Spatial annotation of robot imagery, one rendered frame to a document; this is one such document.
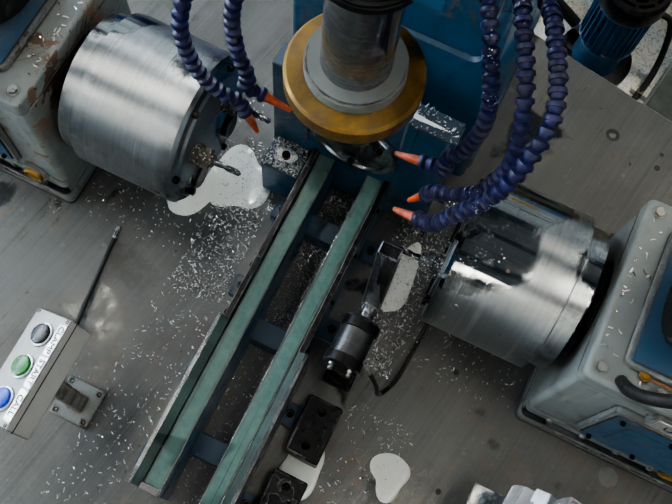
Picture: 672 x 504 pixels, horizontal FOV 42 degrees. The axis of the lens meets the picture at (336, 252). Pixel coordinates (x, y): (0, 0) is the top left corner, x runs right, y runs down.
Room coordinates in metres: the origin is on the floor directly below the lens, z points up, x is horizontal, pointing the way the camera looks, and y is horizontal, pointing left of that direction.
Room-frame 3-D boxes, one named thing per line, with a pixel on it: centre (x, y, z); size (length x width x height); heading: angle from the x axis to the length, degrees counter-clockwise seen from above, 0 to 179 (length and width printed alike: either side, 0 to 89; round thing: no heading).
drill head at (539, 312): (0.43, -0.29, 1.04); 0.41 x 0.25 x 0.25; 74
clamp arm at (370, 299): (0.36, -0.07, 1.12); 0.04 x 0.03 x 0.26; 164
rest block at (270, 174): (0.62, 0.11, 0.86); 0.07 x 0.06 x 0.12; 74
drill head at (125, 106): (0.63, 0.37, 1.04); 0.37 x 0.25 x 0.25; 74
